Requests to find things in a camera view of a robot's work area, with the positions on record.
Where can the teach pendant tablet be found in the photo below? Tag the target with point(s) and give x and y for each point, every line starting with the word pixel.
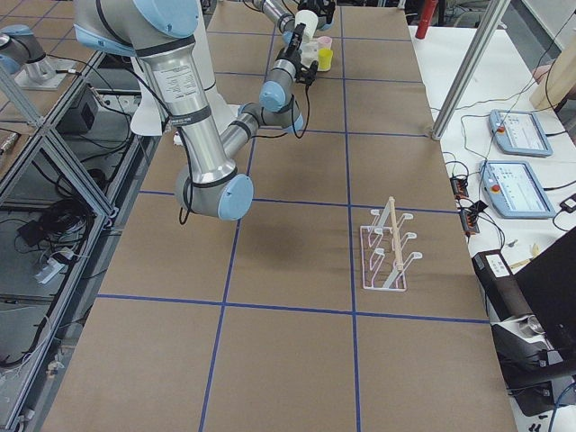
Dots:
pixel 514 191
pixel 519 133

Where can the yellow plastic cup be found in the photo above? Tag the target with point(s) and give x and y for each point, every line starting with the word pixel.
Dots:
pixel 325 57

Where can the cream plastic tray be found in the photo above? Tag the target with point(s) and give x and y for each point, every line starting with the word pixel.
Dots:
pixel 309 53

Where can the white plastic cup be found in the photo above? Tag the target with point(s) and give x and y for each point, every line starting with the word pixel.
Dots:
pixel 310 21

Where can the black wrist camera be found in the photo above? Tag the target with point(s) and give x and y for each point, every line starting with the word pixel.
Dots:
pixel 307 75

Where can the aluminium frame post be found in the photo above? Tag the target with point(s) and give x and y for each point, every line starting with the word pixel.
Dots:
pixel 480 41

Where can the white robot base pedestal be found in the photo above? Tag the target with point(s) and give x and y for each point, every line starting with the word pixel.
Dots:
pixel 178 79

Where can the red cylinder bottle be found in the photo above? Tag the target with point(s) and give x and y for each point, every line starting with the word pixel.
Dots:
pixel 426 17

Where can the pink plastic cup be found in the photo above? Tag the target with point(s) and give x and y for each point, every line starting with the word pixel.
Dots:
pixel 324 42

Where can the upper teach pendant tablet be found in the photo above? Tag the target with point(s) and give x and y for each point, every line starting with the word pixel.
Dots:
pixel 519 133

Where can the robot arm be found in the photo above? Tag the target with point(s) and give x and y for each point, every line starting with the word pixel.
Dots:
pixel 284 18
pixel 167 38

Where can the white wire cup rack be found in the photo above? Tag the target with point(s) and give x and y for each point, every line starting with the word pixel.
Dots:
pixel 384 262

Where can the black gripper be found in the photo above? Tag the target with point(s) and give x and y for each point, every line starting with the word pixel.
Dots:
pixel 288 55
pixel 319 5

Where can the lower teach pendant tablet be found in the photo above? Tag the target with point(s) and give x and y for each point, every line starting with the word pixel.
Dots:
pixel 514 191

